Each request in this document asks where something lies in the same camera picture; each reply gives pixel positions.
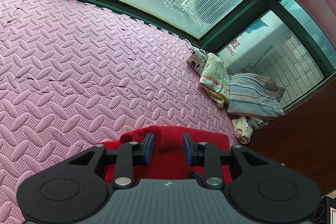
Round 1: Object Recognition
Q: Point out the red knitted garment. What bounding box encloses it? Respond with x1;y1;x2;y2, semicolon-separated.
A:
103;126;230;180

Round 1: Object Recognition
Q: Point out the cream small garment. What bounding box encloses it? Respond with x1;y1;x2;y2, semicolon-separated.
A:
232;116;267;144

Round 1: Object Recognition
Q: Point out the floral folded cloth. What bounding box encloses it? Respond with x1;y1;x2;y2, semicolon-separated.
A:
199;53;230;109

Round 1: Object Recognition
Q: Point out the striped folded cloth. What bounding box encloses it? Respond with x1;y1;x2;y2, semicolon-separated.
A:
227;73;285;120

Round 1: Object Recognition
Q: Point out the white patterned small cloth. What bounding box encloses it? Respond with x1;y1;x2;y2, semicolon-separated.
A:
187;47;209;75

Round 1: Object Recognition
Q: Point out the pink foam puzzle mat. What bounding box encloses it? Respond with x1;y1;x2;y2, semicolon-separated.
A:
1;0;237;223

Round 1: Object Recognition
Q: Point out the brown wooden furniture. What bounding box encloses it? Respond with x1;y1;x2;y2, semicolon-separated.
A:
247;79;335;194

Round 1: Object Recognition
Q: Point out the green window frame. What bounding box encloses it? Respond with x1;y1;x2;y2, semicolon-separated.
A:
0;0;336;80

